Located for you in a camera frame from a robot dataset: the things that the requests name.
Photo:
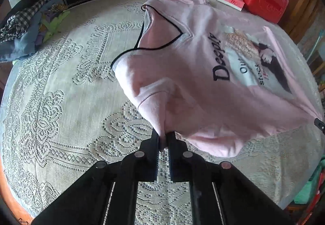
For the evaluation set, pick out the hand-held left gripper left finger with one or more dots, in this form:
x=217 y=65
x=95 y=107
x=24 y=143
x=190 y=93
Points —
x=153 y=153

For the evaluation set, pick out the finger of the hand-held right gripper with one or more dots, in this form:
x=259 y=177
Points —
x=320 y=124

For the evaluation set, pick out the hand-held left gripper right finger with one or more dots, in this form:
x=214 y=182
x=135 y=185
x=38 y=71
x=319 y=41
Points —
x=175 y=156

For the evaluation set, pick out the pink printed sweatshirt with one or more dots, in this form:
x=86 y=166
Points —
x=203 y=75

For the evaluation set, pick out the pile of mixed clothes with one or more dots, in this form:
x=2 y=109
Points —
x=28 y=24

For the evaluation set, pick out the green cloth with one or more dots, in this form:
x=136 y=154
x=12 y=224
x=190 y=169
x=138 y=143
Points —
x=308 y=186

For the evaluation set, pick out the white lace tablecloth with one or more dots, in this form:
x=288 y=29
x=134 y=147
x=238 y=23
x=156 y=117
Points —
x=71 y=92

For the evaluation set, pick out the wooden chair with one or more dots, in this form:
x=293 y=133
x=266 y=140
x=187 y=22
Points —
x=303 y=3

